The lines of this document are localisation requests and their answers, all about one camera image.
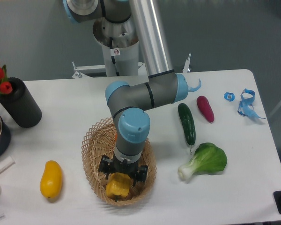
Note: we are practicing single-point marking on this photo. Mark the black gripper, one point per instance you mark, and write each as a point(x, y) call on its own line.
point(109, 166)

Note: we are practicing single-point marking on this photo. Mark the yellow bell pepper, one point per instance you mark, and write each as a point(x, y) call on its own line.
point(118, 186)

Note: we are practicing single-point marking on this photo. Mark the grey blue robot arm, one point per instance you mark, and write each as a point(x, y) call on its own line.
point(128, 104)

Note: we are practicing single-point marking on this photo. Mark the woven wicker basket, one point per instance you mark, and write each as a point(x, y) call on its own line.
point(100, 140)

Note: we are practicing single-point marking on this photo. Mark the yellow mango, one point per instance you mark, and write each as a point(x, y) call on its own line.
point(51, 181)

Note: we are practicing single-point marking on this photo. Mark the green cucumber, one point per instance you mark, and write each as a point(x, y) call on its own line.
point(188, 124)

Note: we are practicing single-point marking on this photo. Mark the green bok choy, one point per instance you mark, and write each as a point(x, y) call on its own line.
point(208, 158)

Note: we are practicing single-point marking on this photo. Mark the magenta sweet potato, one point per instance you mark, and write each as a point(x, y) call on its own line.
point(205, 108)

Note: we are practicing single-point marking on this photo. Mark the curled blue tape strip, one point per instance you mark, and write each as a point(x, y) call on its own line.
point(194, 89)

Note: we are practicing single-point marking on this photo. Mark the black cylindrical vase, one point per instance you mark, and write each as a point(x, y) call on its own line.
point(21, 105)

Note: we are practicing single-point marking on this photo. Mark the small blue tag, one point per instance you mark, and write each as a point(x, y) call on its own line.
point(229, 96)

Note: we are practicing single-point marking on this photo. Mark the blue ribbon strip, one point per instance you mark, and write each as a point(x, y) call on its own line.
point(246, 107)

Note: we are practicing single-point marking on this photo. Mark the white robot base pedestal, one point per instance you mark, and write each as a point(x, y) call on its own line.
point(122, 41)

